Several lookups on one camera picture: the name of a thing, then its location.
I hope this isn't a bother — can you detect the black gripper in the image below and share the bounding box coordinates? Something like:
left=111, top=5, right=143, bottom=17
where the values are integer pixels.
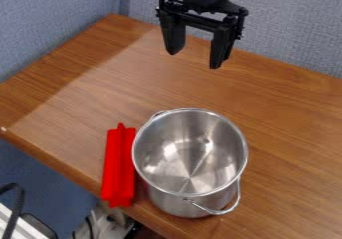
left=159, top=0, right=248, bottom=69

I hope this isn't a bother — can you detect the metal pot with handle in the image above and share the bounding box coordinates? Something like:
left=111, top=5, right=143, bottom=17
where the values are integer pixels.
left=132, top=108, right=248, bottom=218

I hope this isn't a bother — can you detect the red plastic block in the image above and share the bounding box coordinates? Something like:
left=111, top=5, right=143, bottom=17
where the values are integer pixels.
left=100, top=123, right=136, bottom=208

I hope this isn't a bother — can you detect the black white striped object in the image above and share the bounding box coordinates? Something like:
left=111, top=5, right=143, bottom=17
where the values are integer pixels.
left=0, top=183, right=58, bottom=239

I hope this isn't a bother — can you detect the white device under table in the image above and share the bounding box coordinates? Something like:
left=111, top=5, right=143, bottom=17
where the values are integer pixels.
left=69, top=201, right=139, bottom=239

